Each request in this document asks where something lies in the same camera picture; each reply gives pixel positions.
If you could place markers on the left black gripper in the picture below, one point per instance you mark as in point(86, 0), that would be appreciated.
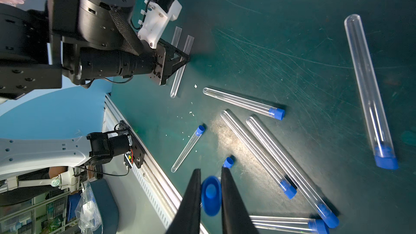
point(85, 65)

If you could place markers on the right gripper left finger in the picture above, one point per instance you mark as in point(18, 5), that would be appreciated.
point(187, 218)

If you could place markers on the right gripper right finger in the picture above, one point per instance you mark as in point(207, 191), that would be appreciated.
point(235, 218)

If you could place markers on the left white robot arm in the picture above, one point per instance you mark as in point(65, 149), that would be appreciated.
point(84, 40)

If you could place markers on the test tube middle lower diagonal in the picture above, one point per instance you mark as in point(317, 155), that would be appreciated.
point(259, 152)

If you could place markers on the test tube diagonal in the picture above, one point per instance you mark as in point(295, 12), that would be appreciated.
point(293, 171)
point(259, 152)

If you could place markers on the test tube lower vertical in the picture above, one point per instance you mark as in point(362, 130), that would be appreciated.
point(188, 147)

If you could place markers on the test tube middle upper diagonal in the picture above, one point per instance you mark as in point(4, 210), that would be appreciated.
point(293, 171)

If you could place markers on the test tube centre horizontal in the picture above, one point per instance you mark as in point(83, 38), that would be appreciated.
point(255, 106)

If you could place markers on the clear plastic bag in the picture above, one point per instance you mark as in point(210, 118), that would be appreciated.
point(87, 213)

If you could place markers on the aluminium mounting rail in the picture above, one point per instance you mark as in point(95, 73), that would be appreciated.
point(159, 190)

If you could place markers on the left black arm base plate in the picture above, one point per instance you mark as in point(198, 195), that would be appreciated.
point(137, 152)

